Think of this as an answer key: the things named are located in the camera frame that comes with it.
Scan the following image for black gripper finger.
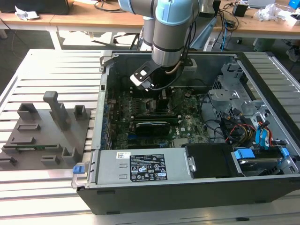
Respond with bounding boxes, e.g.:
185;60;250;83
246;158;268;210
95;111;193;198
156;90;171;113

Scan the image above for thin metal locking lever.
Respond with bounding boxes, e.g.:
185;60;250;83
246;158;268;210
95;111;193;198
172;100;185;111

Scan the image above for black-latched RAM slot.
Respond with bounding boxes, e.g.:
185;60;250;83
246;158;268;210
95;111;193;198
130;92;175;97
131;113;180;117
130;118;181;122

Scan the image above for black graphics card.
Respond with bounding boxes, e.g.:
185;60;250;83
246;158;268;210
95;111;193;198
135;121;171;137

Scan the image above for green motherboard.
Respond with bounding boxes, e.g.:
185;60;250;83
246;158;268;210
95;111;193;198
106;87;213;151

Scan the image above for silver chipset heat sink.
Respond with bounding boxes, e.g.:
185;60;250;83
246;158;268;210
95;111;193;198
174;138;188;148

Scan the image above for silver metal drive cage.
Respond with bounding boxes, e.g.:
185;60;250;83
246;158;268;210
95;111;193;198
207;62;269;124

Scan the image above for silver power supply with label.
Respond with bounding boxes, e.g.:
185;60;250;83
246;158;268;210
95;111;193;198
95;149;192;186

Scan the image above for black open PC case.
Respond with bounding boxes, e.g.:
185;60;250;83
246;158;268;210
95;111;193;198
71;50;300;216

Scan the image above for grey parts rack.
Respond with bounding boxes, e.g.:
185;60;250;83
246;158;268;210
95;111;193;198
0;90;92;171

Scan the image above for blue disk carrier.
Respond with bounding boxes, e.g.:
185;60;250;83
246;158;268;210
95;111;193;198
234;147;290;162

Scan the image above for small black box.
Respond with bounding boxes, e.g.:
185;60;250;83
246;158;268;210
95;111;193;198
232;2;248;17

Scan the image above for grey-green cabinet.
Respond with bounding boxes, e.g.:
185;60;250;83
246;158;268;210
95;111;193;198
253;37;277;53

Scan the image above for silver hard disk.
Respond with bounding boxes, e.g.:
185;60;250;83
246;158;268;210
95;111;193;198
238;157;282;176

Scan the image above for flat grey device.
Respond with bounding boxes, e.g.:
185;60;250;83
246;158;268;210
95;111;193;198
247;0;276;9

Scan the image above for clear plastic bags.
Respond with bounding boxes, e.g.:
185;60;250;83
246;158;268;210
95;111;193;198
254;2;293;23

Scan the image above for green RAM stick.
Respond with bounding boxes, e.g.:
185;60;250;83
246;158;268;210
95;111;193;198
15;145;59;150

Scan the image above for white sneaker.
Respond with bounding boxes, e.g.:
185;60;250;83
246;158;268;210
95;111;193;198
286;45;300;62

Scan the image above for large black case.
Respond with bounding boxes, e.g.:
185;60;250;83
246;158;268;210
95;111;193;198
0;0;71;15

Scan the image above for white cardboard box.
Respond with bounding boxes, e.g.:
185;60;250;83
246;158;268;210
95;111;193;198
288;13;300;26

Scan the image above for crumpled white paper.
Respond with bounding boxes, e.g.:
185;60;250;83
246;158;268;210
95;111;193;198
14;5;40;21

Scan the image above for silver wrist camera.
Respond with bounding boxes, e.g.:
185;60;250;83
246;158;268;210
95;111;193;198
184;58;198;72
130;62;157;92

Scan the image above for hanging blue cable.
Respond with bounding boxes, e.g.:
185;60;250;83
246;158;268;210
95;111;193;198
220;20;229;51

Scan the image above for yellow power wire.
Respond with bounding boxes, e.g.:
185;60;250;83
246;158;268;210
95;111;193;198
243;126;255;141

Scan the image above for wooden desk white frame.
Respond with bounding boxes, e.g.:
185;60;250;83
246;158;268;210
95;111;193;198
210;0;300;47
0;0;150;50

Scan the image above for blue flat wire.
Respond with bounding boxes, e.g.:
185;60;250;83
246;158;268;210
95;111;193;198
260;120;270;150
255;127;263;149

